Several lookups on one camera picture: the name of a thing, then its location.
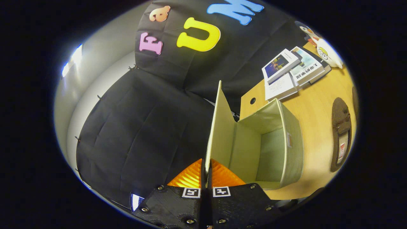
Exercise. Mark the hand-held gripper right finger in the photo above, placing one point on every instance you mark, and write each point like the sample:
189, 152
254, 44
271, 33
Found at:
238, 206

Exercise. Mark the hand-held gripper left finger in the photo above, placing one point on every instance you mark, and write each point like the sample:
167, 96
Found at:
178, 206

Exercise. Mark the dark cover book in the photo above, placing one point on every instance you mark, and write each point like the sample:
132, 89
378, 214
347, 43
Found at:
327, 70

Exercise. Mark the brown fuzzy shoe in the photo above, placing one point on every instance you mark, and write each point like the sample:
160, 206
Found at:
355, 98
341, 117

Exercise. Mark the bright ceiling light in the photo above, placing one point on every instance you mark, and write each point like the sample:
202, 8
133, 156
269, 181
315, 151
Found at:
77, 54

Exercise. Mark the plain white book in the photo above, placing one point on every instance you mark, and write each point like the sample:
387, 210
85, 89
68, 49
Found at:
279, 87

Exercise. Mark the penguin plush toy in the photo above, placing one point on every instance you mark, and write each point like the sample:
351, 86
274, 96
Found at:
306, 30

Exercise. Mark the white book blue picture cover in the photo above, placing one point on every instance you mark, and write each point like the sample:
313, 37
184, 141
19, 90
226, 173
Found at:
279, 63

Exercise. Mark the pale sky cover book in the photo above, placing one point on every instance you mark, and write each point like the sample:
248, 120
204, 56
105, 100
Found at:
306, 66

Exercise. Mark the white round plush toy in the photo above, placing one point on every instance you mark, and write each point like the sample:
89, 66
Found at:
330, 54

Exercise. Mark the green fabric storage box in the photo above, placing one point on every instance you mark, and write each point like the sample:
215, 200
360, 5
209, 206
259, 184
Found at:
248, 149

